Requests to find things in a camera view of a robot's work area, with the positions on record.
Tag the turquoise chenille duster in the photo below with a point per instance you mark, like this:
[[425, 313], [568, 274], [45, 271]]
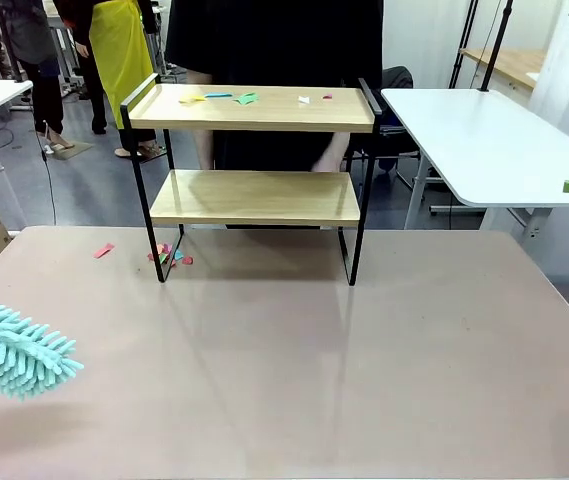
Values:
[[9, 350]]

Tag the person's left forearm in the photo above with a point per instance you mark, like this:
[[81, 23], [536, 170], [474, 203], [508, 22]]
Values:
[[340, 145]]

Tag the person's right forearm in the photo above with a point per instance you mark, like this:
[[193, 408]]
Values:
[[201, 100]]

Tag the person's left hand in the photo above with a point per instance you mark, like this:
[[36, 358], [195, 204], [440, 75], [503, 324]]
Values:
[[324, 162]]

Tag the large white table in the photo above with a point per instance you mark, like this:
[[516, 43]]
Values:
[[464, 140]]

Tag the light wooden desk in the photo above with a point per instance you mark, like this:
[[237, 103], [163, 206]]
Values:
[[509, 62]]

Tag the black pole stand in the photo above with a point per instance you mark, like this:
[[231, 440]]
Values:
[[495, 50]]

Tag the black chair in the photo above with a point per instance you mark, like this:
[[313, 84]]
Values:
[[399, 82]]

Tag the white paper scrap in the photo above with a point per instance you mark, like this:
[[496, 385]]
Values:
[[304, 99]]

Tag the person in black shirt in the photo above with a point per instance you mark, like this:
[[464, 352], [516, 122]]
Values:
[[274, 40]]

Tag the green curled paper scrap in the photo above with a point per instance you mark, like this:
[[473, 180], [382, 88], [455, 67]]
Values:
[[246, 99]]

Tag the blue paper strip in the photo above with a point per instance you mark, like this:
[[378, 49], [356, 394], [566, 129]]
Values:
[[218, 95]]

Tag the yellow paper scrap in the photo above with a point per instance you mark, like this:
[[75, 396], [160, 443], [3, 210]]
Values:
[[191, 99]]

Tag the red paper scrap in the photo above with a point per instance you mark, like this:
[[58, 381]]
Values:
[[152, 257], [104, 251], [187, 260]]

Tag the teal paper scrap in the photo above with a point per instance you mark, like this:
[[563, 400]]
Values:
[[178, 254]]

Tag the pink paper strip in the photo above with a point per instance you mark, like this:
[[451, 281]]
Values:
[[165, 248]]

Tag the olive floor mat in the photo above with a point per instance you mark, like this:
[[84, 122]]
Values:
[[71, 150]]

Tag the person wearing yellow apron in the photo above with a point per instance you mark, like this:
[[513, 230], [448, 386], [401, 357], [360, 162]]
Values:
[[76, 30]]

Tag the person in dark clothes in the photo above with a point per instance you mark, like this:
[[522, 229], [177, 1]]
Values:
[[39, 40]]

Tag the two-tier wooden shelf black frame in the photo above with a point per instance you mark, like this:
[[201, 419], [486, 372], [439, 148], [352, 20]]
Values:
[[249, 114]]

